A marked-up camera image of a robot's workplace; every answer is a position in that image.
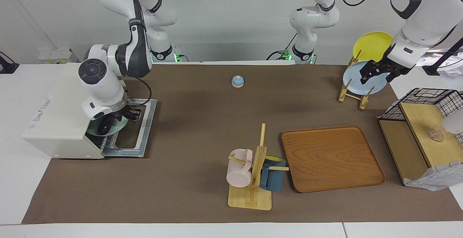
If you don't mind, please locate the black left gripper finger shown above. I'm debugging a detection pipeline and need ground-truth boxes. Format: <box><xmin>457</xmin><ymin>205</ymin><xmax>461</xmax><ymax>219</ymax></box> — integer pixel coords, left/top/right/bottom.
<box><xmin>386</xmin><ymin>67</ymin><xmax>403</xmax><ymax>83</ymax></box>
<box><xmin>360</xmin><ymin>60</ymin><xmax>379</xmax><ymax>85</ymax></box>

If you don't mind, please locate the dark purple eggplant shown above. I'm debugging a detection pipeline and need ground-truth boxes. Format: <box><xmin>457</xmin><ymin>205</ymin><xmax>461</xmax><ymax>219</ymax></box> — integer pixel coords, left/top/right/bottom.
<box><xmin>98</xmin><ymin>117</ymin><xmax>115</xmax><ymax>136</ymax></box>

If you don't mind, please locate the oven door with handle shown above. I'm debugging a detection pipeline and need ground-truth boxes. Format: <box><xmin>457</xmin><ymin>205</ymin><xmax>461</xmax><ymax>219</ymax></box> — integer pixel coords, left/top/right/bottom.
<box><xmin>102</xmin><ymin>99</ymin><xmax>158</xmax><ymax>158</ymax></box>

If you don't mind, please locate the pale green plate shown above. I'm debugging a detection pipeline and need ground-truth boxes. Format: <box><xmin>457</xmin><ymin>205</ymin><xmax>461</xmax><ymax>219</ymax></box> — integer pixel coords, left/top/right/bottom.
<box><xmin>87</xmin><ymin>115</ymin><xmax>129</xmax><ymax>136</ymax></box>

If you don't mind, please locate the white toaster oven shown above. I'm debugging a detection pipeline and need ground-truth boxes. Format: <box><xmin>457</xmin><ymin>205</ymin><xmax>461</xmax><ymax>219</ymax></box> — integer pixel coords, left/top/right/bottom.
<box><xmin>22</xmin><ymin>63</ymin><xmax>128</xmax><ymax>159</ymax></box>

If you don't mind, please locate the light blue plate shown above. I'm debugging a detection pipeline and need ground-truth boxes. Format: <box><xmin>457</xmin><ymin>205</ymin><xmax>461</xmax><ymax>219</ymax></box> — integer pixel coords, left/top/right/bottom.
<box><xmin>343</xmin><ymin>61</ymin><xmax>388</xmax><ymax>95</ymax></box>

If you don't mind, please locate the yellow plate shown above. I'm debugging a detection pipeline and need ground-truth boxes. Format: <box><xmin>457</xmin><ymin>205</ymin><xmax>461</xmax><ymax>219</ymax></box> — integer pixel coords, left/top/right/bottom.
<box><xmin>353</xmin><ymin>31</ymin><xmax>393</xmax><ymax>63</ymax></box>

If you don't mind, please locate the wooden plate rack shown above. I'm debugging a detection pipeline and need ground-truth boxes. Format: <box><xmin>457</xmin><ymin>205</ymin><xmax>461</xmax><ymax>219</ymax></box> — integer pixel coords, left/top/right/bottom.
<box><xmin>338</xmin><ymin>50</ymin><xmax>385</xmax><ymax>110</ymax></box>

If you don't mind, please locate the crumpled white paper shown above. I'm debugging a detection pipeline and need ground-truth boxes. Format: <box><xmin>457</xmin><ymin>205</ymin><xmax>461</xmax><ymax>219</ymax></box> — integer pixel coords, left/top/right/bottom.
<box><xmin>416</xmin><ymin>49</ymin><xmax>463</xmax><ymax>86</ymax></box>

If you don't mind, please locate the light wooden shelf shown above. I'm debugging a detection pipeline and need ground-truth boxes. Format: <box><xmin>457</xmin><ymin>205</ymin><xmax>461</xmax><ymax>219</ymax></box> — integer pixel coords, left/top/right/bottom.
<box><xmin>378</xmin><ymin>102</ymin><xmax>463</xmax><ymax>187</ymax></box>

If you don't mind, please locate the brown table mat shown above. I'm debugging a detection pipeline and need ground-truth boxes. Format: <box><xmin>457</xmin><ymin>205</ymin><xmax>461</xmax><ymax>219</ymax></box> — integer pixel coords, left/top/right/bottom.
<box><xmin>22</xmin><ymin>64</ymin><xmax>463</xmax><ymax>225</ymax></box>

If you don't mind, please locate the small clear glass cup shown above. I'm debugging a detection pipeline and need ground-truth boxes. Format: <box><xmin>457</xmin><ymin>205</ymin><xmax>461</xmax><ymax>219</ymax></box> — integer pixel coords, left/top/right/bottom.
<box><xmin>429</xmin><ymin>128</ymin><xmax>445</xmax><ymax>143</ymax></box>

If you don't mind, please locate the white translucent container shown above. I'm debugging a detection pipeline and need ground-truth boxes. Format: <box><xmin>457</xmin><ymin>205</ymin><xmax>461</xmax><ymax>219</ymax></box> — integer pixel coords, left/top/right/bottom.
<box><xmin>443</xmin><ymin>114</ymin><xmax>463</xmax><ymax>135</ymax></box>

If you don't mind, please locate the small white cardboard box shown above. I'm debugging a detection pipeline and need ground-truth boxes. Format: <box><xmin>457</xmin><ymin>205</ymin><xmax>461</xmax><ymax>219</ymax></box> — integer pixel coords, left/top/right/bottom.
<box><xmin>38</xmin><ymin>48</ymin><xmax>78</xmax><ymax>64</ymax></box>

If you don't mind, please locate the brown wooden tray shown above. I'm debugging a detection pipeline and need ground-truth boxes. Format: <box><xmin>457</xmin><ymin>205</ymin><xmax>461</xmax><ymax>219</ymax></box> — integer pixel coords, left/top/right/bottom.
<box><xmin>281</xmin><ymin>126</ymin><xmax>386</xmax><ymax>194</ymax></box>

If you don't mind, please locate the white checkered cloth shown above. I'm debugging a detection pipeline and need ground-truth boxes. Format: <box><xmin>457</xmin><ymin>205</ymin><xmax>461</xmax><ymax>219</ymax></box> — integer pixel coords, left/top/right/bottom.
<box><xmin>403</xmin><ymin>161</ymin><xmax>463</xmax><ymax>191</ymax></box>

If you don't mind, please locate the pink mug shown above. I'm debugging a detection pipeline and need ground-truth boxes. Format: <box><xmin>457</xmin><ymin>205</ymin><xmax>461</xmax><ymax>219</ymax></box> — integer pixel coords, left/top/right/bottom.
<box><xmin>226</xmin><ymin>149</ymin><xmax>254</xmax><ymax>188</ymax></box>

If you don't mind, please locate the wooden mug rack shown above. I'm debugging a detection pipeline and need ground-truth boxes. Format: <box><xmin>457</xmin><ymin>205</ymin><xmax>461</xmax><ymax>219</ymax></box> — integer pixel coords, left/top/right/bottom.
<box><xmin>228</xmin><ymin>123</ymin><xmax>290</xmax><ymax>211</ymax></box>

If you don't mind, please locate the blue mug yellow inside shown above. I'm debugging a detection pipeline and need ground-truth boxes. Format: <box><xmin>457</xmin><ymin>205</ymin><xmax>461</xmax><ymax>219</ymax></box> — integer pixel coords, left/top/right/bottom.
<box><xmin>259</xmin><ymin>156</ymin><xmax>287</xmax><ymax>192</ymax></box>

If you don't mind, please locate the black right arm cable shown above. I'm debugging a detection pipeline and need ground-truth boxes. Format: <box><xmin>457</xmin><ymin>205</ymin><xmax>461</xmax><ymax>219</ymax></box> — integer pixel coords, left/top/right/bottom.
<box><xmin>136</xmin><ymin>77</ymin><xmax>153</xmax><ymax>105</ymax></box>

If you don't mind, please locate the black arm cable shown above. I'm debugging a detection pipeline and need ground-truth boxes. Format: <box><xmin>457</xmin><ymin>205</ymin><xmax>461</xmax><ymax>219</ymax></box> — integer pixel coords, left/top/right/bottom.
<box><xmin>335</xmin><ymin>0</ymin><xmax>457</xmax><ymax>47</ymax></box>
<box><xmin>136</xmin><ymin>77</ymin><xmax>153</xmax><ymax>105</ymax></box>

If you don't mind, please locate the black wire basket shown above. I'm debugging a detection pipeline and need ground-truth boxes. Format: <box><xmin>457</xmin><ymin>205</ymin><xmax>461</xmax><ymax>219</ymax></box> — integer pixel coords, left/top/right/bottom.
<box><xmin>378</xmin><ymin>88</ymin><xmax>463</xmax><ymax>144</ymax></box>

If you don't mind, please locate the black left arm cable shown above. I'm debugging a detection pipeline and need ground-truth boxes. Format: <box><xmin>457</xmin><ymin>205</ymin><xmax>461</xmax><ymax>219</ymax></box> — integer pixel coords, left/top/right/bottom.
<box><xmin>335</xmin><ymin>0</ymin><xmax>457</xmax><ymax>47</ymax></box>

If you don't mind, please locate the black clamp mount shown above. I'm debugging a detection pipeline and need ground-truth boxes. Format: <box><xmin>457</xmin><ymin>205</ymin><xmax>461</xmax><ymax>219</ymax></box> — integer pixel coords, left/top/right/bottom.
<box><xmin>0</xmin><ymin>52</ymin><xmax>19</xmax><ymax>74</ymax></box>

